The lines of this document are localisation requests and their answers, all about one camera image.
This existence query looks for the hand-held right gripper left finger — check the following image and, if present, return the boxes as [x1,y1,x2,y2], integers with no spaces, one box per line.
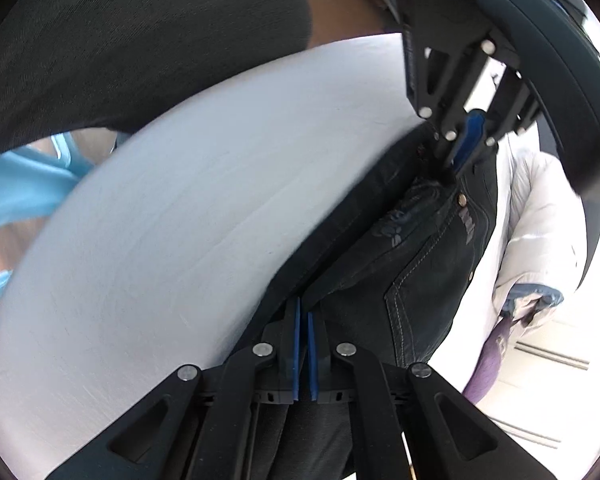
[45,297,301,480]

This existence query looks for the bed with white sheet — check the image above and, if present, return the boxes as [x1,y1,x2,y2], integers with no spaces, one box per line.
[0,32,513,480]

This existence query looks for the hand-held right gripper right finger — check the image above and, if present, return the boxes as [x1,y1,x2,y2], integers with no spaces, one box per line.
[306,310,518,480]

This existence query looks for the white wardrobe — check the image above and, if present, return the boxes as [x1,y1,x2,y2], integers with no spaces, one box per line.
[430,200,600,463]

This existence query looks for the black denim pants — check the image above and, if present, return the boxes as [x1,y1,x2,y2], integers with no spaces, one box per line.
[240,120,502,480]

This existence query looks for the rolled grey duvet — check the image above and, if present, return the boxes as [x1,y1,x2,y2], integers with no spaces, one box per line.
[490,127,589,332]

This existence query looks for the purple cushion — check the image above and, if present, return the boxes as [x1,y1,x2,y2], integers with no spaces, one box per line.
[461,316,517,407]

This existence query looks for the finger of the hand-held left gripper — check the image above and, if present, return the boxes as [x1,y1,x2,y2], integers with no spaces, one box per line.
[405,35,498,183]
[482,67,542,154]

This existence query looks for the black wardrobe handle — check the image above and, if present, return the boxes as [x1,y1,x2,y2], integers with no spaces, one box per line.
[499,424,557,444]
[516,342,592,365]
[514,348,589,371]
[494,429,552,450]

